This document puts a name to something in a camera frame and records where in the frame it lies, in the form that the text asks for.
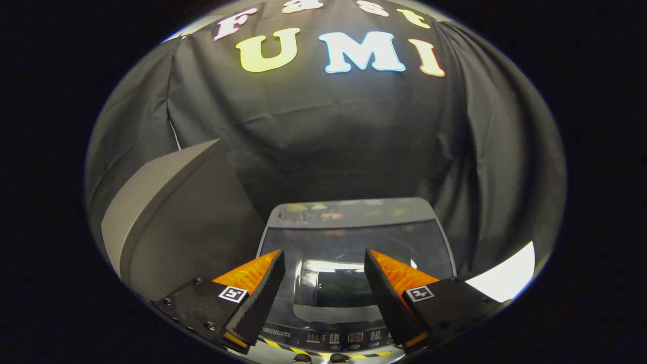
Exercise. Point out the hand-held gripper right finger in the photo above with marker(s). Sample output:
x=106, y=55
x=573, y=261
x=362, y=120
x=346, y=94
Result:
x=388, y=298

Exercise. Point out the grey washing machine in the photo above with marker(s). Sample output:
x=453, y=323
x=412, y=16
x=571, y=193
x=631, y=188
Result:
x=323, y=336

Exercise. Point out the grey cabinet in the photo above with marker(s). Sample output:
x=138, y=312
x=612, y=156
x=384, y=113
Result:
x=192, y=227

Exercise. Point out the black backdrop cloth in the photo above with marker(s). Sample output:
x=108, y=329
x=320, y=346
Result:
x=328, y=126

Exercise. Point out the yellow black hazard tape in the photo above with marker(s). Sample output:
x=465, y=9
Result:
x=283, y=348

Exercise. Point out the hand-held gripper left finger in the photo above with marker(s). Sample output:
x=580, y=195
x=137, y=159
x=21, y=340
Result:
x=263, y=298

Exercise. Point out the white board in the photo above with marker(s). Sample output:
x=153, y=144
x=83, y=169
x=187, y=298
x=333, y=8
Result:
x=505, y=275

